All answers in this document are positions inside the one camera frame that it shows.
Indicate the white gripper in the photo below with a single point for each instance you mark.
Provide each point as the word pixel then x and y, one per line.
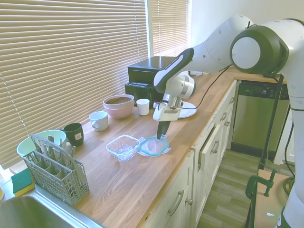
pixel 166 114

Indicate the clear lid with teal seal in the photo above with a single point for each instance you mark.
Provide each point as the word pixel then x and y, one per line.
pixel 152 147

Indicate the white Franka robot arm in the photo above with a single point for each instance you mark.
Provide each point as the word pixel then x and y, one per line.
pixel 213 47

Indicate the clear plastic container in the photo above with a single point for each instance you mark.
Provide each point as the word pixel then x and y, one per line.
pixel 122 149

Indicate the small white cup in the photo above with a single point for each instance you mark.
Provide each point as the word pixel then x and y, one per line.
pixel 143 107

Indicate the white round plate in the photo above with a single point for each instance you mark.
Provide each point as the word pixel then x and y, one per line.
pixel 190 111

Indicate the pink bowl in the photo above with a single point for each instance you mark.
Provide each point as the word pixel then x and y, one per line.
pixel 118 112

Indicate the ajar white cabinet door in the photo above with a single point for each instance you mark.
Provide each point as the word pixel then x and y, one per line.
pixel 210 145

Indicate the beige bowl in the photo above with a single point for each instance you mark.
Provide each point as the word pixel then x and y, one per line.
pixel 118 102

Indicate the black microwave oven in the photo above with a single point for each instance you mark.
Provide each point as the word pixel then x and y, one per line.
pixel 145 67

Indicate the white ceramic mug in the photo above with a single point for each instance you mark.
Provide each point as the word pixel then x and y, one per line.
pixel 99 121

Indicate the white kitchen cabinet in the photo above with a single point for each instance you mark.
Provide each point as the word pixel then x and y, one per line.
pixel 180 190

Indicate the dark green mug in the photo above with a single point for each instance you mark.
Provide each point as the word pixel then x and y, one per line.
pixel 74 134

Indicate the stainless steel dishwasher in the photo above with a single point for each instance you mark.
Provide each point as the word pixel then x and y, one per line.
pixel 254 118

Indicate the metal cutlery piece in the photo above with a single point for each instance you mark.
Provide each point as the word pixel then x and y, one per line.
pixel 61 143
pixel 50 141
pixel 72 151

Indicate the narrow beige window blind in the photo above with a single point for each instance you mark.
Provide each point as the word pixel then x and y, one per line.
pixel 168 26

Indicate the green metal clamp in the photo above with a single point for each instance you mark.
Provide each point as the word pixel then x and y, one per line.
pixel 251 184

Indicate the wide beige window blind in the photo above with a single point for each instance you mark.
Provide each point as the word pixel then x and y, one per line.
pixel 71 59

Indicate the grey plastic cutlery basket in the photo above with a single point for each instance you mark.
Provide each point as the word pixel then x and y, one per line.
pixel 59 178

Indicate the white tall side cabinet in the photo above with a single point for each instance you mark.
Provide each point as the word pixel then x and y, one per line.
pixel 286 137

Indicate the wooden mounting board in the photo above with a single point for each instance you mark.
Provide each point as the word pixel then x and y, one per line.
pixel 268 209

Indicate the mint green bowl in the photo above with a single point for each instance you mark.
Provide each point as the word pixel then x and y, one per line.
pixel 26 147

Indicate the yellow and green sponge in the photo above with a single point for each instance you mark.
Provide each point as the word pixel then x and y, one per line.
pixel 21 181

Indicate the stainless steel sink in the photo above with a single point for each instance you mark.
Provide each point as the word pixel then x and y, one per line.
pixel 35 213

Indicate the yellow dish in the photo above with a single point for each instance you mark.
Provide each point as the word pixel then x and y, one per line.
pixel 1 193

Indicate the black camera stand pole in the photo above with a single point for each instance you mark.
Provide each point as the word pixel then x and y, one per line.
pixel 270 118

